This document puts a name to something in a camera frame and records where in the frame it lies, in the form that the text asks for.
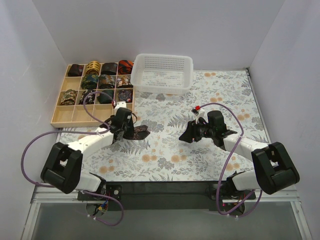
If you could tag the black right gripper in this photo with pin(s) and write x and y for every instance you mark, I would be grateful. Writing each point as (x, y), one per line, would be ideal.
(195, 132)

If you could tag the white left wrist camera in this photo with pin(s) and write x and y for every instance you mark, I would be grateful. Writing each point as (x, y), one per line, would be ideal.
(120, 104)

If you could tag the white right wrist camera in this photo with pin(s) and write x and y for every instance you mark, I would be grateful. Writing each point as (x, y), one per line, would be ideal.
(198, 113)

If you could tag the rolled black white floral tie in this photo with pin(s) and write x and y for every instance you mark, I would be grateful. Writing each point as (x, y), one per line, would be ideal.
(88, 97)

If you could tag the rolled dark green tie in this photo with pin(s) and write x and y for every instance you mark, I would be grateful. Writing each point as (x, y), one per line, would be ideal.
(106, 97)

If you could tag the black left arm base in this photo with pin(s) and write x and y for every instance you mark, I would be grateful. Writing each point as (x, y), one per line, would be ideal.
(99, 206)

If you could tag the brown paisley patterned tie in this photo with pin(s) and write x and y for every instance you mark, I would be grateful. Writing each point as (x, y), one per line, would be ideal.
(140, 133)

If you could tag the aluminium frame rail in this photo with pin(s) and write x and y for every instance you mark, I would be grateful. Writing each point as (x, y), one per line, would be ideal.
(164, 211)

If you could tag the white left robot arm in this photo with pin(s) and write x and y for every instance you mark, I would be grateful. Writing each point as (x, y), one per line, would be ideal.
(63, 167)

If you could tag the rolled yellow black tie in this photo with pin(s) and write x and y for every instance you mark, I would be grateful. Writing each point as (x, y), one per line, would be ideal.
(93, 67)

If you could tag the rolled orange black tie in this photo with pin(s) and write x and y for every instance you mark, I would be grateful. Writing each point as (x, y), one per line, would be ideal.
(125, 67)

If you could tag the rolled pink floral dark tie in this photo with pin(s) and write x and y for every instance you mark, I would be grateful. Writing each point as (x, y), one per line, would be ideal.
(123, 82)

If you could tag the white plastic mesh basket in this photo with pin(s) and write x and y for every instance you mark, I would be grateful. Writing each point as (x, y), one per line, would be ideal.
(162, 73)

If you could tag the rolled navy paisley rose tie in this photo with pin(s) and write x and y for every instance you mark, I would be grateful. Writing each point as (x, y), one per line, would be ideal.
(125, 95)

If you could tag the wooden compartment tray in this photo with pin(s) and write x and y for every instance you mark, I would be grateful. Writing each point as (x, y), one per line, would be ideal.
(84, 115)

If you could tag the rolled dark maroon tie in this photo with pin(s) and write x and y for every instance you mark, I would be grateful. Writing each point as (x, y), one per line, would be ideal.
(76, 70)

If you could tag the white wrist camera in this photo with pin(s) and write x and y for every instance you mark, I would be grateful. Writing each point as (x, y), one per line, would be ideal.
(120, 104)
(198, 113)

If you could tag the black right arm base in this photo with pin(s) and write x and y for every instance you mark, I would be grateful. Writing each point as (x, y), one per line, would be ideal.
(227, 199)

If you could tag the rolled navy yellow leaf tie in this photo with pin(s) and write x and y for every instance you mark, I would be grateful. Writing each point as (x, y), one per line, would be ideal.
(89, 82)

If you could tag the rolled green camouflage floral tie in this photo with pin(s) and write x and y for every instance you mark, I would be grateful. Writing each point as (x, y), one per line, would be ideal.
(68, 98)

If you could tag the rolled dark grey tie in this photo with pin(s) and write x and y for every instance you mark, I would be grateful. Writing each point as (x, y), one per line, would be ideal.
(109, 68)

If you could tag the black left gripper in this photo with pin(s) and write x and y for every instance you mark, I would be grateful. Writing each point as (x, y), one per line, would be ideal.
(128, 131)

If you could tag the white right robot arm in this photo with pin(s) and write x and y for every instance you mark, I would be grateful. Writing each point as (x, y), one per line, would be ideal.
(273, 171)

